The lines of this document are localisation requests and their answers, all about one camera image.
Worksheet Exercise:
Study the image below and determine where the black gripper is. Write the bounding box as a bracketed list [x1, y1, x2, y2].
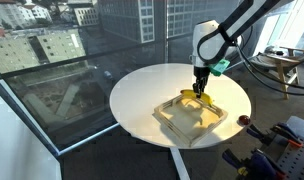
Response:
[192, 66, 211, 99]

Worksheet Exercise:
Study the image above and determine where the yellow banana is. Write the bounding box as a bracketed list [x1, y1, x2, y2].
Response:
[179, 88, 214, 107]

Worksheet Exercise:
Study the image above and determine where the shallow wooden tray box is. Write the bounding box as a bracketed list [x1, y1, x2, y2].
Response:
[153, 92, 229, 148]

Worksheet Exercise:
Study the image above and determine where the dark red plum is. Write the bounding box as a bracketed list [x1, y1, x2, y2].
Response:
[237, 114, 252, 127]

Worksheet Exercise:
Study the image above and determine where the window mullion bar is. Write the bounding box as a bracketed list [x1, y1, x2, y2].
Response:
[163, 0, 170, 65]

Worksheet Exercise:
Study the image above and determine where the white table leg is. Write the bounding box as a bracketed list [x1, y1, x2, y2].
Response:
[169, 147, 191, 180]

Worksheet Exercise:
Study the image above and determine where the wooden lounge chair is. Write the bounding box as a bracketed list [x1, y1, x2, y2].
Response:
[247, 45, 304, 100]

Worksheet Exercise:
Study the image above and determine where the blue black clamp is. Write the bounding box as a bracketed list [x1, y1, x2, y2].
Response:
[221, 148, 288, 180]

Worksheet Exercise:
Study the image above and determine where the blue clamp with orange tips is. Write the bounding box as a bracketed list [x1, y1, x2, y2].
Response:
[246, 122, 304, 150]

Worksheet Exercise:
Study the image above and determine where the perforated metal board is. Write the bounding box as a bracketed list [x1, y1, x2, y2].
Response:
[276, 134, 304, 180]

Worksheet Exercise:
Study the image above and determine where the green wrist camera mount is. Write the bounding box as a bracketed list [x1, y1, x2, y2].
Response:
[208, 58, 232, 77]

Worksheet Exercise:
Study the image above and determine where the black camera cable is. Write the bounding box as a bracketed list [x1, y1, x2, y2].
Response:
[236, 26, 304, 92]

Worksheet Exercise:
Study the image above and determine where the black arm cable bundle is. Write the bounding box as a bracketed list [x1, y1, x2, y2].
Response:
[234, 39, 304, 98]

